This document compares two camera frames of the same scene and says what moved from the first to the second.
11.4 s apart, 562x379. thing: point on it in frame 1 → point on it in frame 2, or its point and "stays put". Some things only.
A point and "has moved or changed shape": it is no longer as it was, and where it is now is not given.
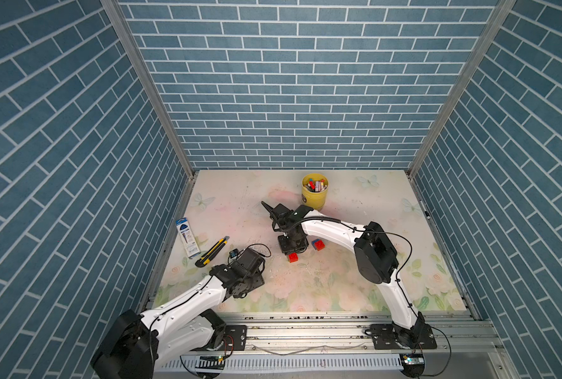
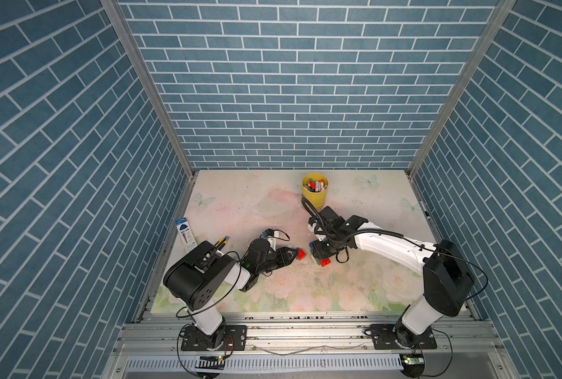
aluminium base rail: (335, 343) stays put
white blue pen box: (187, 237) stays put
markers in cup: (316, 186) stays put
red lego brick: (320, 245) has moved or changed shape
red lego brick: (293, 257) has moved or changed shape
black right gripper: (280, 242) → (319, 253)
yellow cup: (314, 190) stays put
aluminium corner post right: (498, 16) stays put
